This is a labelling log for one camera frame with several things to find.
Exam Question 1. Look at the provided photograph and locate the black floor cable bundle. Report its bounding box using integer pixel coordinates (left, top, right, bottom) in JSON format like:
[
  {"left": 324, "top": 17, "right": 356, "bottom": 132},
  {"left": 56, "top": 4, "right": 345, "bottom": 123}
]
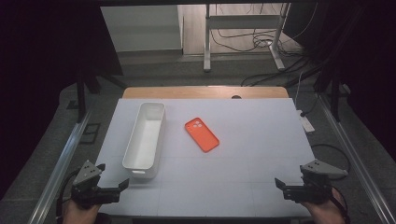
[{"left": 210, "top": 27, "right": 312, "bottom": 58}]

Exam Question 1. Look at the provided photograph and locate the white power strip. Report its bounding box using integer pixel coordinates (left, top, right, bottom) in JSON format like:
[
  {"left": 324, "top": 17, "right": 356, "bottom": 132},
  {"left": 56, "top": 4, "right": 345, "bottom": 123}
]
[{"left": 296, "top": 108, "right": 316, "bottom": 133}]

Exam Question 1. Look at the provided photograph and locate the white table cover sheet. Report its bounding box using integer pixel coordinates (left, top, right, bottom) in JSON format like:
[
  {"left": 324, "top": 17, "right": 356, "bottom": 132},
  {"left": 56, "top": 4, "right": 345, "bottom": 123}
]
[{"left": 94, "top": 98, "right": 316, "bottom": 218}]

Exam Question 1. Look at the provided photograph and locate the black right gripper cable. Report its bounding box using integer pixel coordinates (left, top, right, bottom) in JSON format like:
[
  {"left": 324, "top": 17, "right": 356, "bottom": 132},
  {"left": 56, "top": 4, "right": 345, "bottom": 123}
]
[{"left": 310, "top": 143, "right": 352, "bottom": 224}]

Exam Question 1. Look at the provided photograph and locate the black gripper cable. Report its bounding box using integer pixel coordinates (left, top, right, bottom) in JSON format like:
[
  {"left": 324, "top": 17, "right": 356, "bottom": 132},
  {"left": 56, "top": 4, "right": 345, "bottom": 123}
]
[
  {"left": 310, "top": 143, "right": 352, "bottom": 224},
  {"left": 55, "top": 168, "right": 82, "bottom": 220}
]

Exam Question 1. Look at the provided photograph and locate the metal floor rail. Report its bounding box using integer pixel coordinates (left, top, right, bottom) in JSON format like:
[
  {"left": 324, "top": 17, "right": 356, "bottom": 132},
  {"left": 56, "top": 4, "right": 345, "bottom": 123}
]
[
  {"left": 27, "top": 106, "right": 96, "bottom": 224},
  {"left": 317, "top": 92, "right": 396, "bottom": 224}
]

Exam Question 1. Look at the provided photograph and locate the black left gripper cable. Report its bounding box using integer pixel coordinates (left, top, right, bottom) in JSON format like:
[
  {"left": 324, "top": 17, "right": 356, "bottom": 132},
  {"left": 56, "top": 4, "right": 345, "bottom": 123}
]
[{"left": 55, "top": 168, "right": 82, "bottom": 220}]

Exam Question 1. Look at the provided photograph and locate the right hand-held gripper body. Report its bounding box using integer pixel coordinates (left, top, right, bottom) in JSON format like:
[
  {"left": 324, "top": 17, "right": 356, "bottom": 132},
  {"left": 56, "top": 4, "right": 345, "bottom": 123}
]
[{"left": 282, "top": 159, "right": 349, "bottom": 205}]

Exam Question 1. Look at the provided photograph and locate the white desk frame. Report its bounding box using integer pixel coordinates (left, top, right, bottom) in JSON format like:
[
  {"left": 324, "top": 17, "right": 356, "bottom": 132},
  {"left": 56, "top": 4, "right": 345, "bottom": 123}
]
[{"left": 203, "top": 3, "right": 292, "bottom": 73}]

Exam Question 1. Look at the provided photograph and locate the person's right hand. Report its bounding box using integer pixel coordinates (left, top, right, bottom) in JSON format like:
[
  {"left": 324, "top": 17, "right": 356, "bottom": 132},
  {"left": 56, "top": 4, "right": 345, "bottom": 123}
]
[{"left": 300, "top": 188, "right": 347, "bottom": 224}]

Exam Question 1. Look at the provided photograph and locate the white cabinet panel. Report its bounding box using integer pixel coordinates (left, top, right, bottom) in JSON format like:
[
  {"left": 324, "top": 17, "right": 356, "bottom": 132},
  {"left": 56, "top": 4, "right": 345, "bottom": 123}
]
[{"left": 100, "top": 4, "right": 184, "bottom": 53}]

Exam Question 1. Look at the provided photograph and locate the person's left hand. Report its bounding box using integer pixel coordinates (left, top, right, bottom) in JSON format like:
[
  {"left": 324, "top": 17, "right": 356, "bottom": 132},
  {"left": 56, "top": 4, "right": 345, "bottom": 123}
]
[{"left": 63, "top": 200, "right": 102, "bottom": 224}]

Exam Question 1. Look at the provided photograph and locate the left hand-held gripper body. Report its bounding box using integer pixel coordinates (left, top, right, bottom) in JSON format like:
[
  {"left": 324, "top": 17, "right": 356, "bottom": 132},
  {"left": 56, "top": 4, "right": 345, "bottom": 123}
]
[{"left": 70, "top": 160, "right": 121, "bottom": 210}]

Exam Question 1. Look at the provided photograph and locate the white cable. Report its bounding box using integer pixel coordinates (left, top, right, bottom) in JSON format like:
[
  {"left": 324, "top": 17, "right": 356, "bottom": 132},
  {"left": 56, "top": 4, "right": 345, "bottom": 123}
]
[{"left": 294, "top": 70, "right": 305, "bottom": 112}]

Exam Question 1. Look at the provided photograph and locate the white plastic bin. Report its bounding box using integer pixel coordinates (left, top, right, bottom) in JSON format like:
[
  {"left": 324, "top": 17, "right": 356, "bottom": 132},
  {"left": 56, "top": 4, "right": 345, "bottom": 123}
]
[{"left": 121, "top": 102, "right": 166, "bottom": 180}]

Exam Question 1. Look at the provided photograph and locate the black stand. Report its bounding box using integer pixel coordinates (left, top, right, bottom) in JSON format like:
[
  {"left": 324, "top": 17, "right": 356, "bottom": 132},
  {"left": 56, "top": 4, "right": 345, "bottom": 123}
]
[
  {"left": 75, "top": 69, "right": 102, "bottom": 124},
  {"left": 313, "top": 60, "right": 344, "bottom": 123}
]

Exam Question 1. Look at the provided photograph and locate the black floor plate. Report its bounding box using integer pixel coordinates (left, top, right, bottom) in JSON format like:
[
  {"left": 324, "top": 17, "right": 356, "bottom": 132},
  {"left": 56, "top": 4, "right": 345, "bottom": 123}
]
[{"left": 78, "top": 122, "right": 102, "bottom": 146}]

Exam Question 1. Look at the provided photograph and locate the orange phone case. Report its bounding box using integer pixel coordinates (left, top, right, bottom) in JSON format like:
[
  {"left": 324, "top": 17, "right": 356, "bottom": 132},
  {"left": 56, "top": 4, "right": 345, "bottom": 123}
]
[{"left": 184, "top": 117, "right": 220, "bottom": 153}]

